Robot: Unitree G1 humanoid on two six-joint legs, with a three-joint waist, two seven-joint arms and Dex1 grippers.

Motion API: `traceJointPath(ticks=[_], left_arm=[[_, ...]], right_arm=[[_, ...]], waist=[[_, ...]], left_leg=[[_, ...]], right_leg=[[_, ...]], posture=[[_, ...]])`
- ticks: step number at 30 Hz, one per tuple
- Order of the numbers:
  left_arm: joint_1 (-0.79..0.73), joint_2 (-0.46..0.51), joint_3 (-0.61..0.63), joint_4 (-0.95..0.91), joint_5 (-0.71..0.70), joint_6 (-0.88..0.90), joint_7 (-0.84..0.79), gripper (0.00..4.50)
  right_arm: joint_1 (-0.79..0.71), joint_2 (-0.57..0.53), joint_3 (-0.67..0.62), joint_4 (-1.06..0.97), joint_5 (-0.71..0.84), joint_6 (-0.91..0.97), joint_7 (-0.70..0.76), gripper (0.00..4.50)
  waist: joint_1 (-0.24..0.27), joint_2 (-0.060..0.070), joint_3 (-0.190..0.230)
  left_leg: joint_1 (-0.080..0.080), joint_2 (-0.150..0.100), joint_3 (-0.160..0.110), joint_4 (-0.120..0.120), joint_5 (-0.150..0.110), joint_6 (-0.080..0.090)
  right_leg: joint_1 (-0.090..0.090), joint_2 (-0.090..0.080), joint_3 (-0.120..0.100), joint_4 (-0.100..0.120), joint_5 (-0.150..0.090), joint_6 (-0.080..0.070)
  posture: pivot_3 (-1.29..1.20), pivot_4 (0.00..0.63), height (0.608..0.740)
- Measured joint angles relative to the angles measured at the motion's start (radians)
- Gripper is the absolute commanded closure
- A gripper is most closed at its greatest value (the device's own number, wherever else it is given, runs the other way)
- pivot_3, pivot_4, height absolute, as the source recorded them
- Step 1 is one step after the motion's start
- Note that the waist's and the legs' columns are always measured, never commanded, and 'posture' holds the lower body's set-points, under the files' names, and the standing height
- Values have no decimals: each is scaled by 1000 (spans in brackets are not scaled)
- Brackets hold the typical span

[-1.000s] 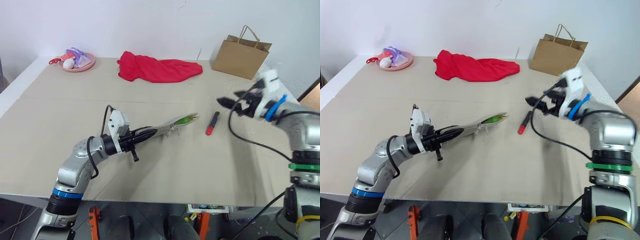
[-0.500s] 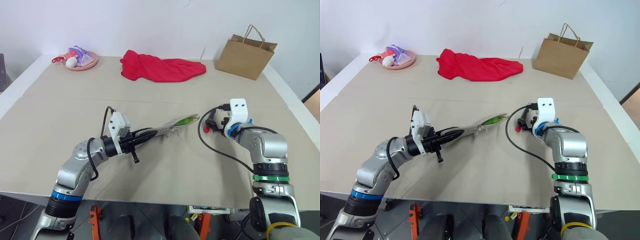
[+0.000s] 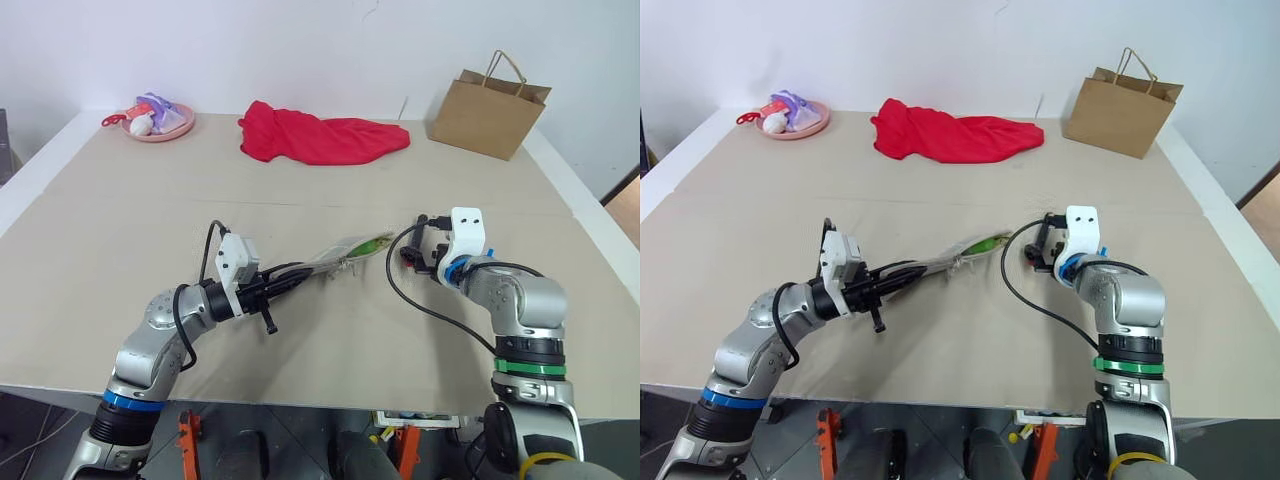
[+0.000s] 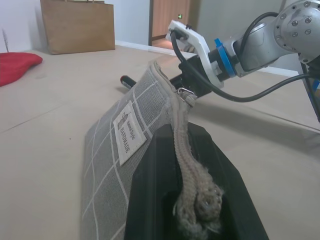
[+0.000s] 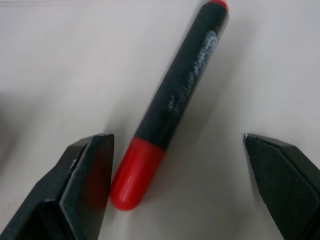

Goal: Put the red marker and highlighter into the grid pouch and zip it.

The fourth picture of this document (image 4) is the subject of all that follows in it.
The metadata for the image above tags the grey checked fabric pouch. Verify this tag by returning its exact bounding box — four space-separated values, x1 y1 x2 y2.
79 59 225 240

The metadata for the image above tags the red and black marker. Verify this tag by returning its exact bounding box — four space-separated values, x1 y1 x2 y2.
119 74 137 90

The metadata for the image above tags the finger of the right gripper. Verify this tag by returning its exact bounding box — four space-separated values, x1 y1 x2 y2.
169 74 185 87

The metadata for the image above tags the beige table cover sheet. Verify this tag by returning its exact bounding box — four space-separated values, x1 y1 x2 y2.
0 57 320 240
0 43 181 134

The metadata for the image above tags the blue wrist clamp ring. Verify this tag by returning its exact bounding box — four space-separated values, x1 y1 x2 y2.
214 37 237 77

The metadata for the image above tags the wooden door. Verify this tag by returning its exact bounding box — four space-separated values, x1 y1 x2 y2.
149 0 191 47

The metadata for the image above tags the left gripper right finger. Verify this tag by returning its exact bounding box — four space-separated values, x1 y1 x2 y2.
187 121 270 240

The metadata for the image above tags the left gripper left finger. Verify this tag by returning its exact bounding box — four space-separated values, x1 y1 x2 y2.
126 124 184 240

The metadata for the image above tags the red cloth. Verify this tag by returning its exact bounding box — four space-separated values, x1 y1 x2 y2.
0 51 44 87

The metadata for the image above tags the brown paper bag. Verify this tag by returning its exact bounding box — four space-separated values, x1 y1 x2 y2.
39 0 116 56

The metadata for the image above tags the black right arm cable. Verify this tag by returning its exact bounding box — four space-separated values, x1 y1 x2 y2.
169 11 320 103

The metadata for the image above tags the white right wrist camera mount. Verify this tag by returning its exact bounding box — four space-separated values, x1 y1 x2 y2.
166 19 225 88

